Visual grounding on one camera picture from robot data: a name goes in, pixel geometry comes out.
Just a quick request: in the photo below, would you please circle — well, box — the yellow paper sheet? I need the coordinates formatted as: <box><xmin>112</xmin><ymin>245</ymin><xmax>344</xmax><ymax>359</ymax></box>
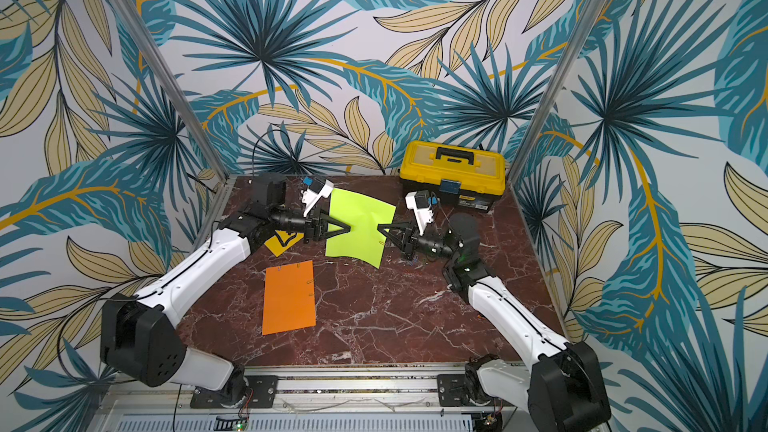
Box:
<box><xmin>265</xmin><ymin>231</ymin><xmax>304</xmax><ymax>257</ymax></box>

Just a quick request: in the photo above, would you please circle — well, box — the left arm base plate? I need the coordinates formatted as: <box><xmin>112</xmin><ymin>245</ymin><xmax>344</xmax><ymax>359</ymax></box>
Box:
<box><xmin>190</xmin><ymin>374</ymin><xmax>278</xmax><ymax>409</ymax></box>

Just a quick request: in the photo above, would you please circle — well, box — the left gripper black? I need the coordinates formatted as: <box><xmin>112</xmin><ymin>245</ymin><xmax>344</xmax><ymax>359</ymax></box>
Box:
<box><xmin>271</xmin><ymin>204</ymin><xmax>352</xmax><ymax>244</ymax></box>

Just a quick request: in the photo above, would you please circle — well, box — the green paper sheet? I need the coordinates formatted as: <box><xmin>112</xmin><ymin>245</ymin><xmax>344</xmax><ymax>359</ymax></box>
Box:
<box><xmin>325</xmin><ymin>188</ymin><xmax>396</xmax><ymax>268</ymax></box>

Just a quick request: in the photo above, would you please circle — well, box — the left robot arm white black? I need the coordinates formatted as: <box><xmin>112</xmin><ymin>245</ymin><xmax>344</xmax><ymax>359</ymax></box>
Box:
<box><xmin>100</xmin><ymin>173</ymin><xmax>351</xmax><ymax>402</ymax></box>

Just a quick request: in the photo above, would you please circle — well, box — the orange paper sheet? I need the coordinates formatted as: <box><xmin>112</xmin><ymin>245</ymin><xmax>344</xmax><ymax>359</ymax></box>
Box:
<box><xmin>262</xmin><ymin>261</ymin><xmax>316</xmax><ymax>335</ymax></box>

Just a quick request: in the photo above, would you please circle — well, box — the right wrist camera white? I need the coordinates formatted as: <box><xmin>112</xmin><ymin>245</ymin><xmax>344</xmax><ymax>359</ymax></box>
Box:
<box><xmin>405</xmin><ymin>190</ymin><xmax>438</xmax><ymax>236</ymax></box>

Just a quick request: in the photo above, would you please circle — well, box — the aluminium front rail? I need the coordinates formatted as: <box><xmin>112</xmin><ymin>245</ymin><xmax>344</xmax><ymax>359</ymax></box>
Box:
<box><xmin>96</xmin><ymin>360</ymin><xmax>530</xmax><ymax>425</ymax></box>

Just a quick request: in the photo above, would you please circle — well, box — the yellow black toolbox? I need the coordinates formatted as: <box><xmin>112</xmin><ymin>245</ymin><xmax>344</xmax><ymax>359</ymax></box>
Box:
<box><xmin>399</xmin><ymin>141</ymin><xmax>506</xmax><ymax>212</ymax></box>

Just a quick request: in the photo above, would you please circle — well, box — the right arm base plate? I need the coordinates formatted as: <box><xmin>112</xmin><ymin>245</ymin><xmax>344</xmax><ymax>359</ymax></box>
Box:
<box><xmin>437</xmin><ymin>373</ymin><xmax>527</xmax><ymax>407</ymax></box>

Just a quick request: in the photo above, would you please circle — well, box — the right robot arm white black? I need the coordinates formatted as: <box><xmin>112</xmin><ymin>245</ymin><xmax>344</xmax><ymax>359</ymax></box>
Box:
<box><xmin>378</xmin><ymin>213</ymin><xmax>611</xmax><ymax>431</ymax></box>

